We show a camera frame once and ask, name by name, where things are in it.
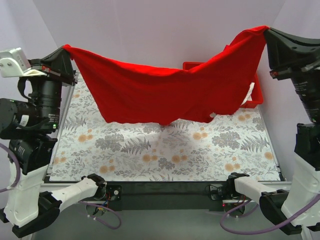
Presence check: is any floral patterned table mat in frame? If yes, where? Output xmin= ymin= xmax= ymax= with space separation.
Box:
xmin=49 ymin=71 xmax=281 ymax=183

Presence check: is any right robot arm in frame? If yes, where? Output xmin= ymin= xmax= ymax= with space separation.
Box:
xmin=223 ymin=29 xmax=320 ymax=235

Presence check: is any red t shirt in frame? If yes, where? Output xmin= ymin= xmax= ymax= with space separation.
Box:
xmin=63 ymin=25 xmax=269 ymax=126

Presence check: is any red plastic bin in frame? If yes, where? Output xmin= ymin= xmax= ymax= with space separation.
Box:
xmin=182 ymin=61 xmax=264 ymax=109

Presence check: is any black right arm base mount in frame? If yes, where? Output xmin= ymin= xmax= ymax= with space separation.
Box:
xmin=205 ymin=184 xmax=250 ymax=203

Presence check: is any white t shirt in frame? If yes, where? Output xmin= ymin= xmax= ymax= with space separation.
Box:
xmin=241 ymin=82 xmax=255 ymax=105

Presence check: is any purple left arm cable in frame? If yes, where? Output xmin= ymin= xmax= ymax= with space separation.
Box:
xmin=0 ymin=142 xmax=123 ymax=230

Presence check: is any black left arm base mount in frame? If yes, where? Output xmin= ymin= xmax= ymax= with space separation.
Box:
xmin=93 ymin=184 xmax=122 ymax=202

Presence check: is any aluminium table frame rail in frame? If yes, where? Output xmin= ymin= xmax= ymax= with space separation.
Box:
xmin=21 ymin=70 xmax=313 ymax=240

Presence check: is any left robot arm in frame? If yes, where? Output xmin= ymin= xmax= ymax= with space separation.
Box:
xmin=0 ymin=47 xmax=107 ymax=238

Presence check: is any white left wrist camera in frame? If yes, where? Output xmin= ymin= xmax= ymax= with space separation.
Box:
xmin=0 ymin=47 xmax=46 ymax=78

